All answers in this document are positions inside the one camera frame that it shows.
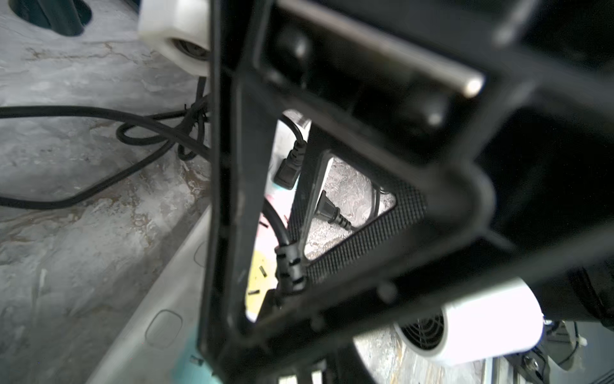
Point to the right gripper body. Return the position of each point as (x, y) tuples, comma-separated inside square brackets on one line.
[(454, 145)]

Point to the white multicolour power strip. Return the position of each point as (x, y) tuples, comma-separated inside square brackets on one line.
[(159, 343)]

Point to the white hair dryer front right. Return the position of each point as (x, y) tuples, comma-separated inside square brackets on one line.
[(499, 321)]

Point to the large green orange hair dryer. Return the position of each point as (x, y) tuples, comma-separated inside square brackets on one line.
[(63, 17)]

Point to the black cable large green dryer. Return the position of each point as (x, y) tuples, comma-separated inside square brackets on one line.
[(54, 157)]

